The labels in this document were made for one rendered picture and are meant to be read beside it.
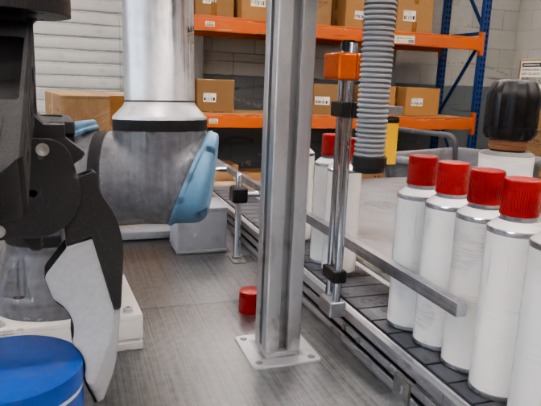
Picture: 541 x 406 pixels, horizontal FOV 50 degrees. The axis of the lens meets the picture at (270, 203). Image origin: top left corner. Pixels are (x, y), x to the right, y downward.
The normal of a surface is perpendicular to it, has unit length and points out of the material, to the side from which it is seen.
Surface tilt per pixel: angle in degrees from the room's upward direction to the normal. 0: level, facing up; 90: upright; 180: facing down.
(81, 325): 90
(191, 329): 0
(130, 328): 90
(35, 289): 70
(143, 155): 88
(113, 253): 90
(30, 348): 0
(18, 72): 28
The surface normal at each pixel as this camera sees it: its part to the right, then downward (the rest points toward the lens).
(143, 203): 0.02, 0.57
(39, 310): 0.11, 0.17
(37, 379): 0.04, -0.98
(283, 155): 0.32, 0.21
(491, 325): -0.71, 0.12
